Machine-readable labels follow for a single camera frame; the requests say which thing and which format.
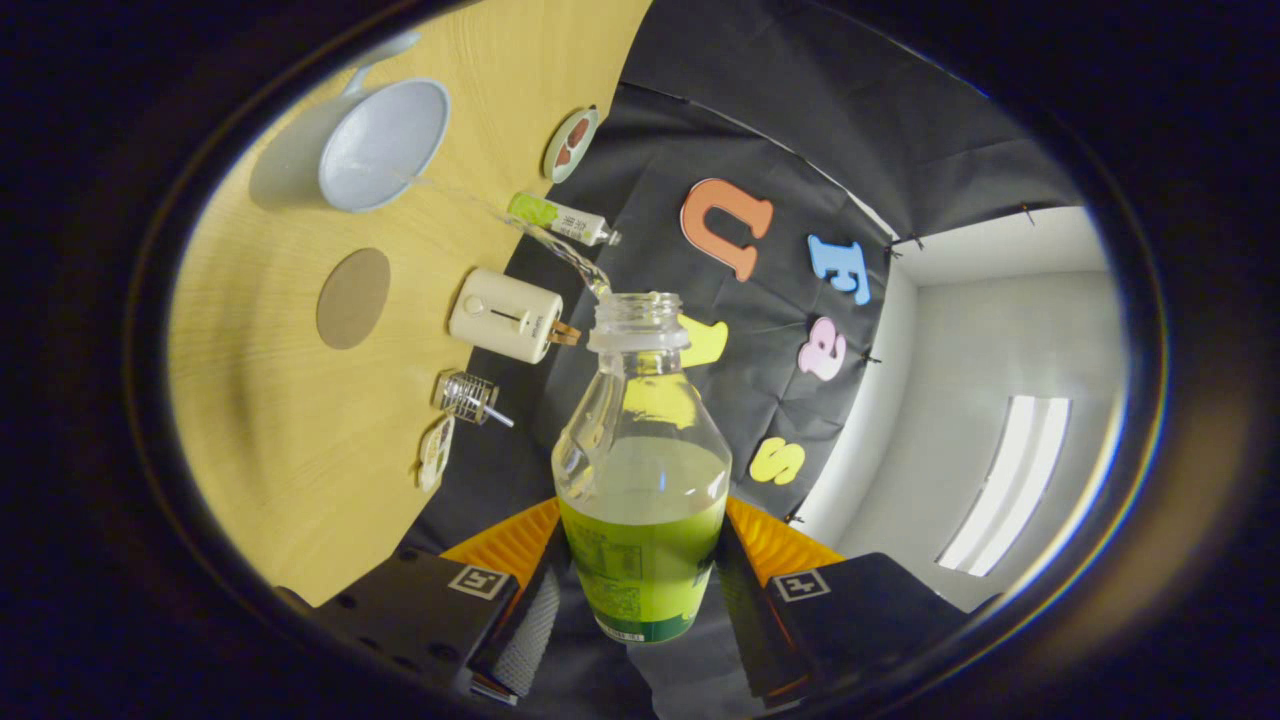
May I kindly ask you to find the clear juice bottle green label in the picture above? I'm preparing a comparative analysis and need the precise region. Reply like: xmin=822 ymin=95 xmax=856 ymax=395
xmin=551 ymin=291 xmax=733 ymax=644

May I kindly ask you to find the white divided dish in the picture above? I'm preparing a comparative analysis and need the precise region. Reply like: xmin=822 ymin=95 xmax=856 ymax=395
xmin=417 ymin=414 xmax=457 ymax=493

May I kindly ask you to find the pale green plate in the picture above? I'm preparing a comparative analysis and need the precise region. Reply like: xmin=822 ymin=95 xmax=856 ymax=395
xmin=542 ymin=105 xmax=601 ymax=185

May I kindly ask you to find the metal wire utensil holder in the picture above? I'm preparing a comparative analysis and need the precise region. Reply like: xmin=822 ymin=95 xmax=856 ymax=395
xmin=436 ymin=371 xmax=499 ymax=425

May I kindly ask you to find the white toaster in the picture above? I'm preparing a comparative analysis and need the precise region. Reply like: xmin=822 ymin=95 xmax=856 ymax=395
xmin=448 ymin=267 xmax=565 ymax=365

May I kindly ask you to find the ceiling light panel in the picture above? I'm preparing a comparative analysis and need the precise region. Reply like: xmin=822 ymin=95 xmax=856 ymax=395
xmin=935 ymin=394 xmax=1073 ymax=578

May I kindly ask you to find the wooden table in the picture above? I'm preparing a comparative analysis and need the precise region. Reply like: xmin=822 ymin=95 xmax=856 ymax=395
xmin=168 ymin=0 xmax=653 ymax=608

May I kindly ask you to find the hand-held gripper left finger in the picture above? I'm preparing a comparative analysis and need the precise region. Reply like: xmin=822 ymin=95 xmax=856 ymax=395
xmin=318 ymin=497 xmax=573 ymax=707

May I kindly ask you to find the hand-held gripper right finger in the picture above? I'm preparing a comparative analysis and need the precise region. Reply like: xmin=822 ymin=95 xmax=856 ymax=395
xmin=715 ymin=494 xmax=971 ymax=710

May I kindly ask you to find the white cup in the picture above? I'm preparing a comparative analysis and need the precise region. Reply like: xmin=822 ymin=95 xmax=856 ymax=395
xmin=248 ymin=30 xmax=453 ymax=214

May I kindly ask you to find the round brown coaster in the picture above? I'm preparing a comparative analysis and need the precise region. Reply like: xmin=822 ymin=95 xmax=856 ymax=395
xmin=316 ymin=247 xmax=392 ymax=351

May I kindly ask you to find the tall white green drink bottle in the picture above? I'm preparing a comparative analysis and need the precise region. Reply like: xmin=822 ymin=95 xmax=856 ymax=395
xmin=506 ymin=191 xmax=622 ymax=248

